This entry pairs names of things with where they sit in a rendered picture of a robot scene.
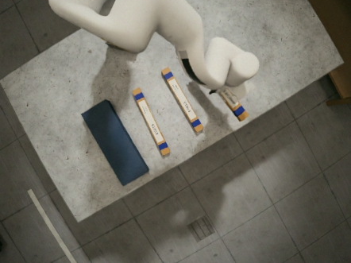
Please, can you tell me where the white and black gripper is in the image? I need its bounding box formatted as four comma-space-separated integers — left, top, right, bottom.
209, 84, 229, 95

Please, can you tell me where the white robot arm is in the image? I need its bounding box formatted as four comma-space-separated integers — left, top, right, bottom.
49, 0, 260, 104

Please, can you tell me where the dark blue rectangular slab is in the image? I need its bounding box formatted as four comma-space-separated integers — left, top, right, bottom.
81, 99, 149, 187

